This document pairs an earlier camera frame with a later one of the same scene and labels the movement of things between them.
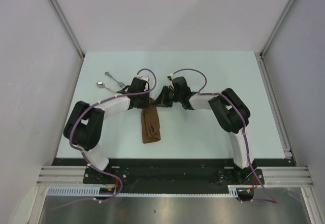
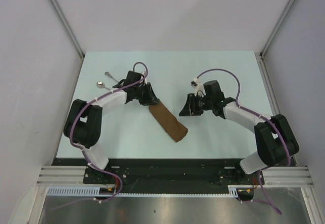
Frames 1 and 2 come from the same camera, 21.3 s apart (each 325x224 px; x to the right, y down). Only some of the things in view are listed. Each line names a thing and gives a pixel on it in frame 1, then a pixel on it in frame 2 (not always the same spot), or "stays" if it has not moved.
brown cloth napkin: (151, 123) -> (168, 122)
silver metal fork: (120, 83) stays
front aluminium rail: (275, 176) stays
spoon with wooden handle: (101, 85) stays
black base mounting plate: (173, 172) stays
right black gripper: (162, 100) -> (190, 108)
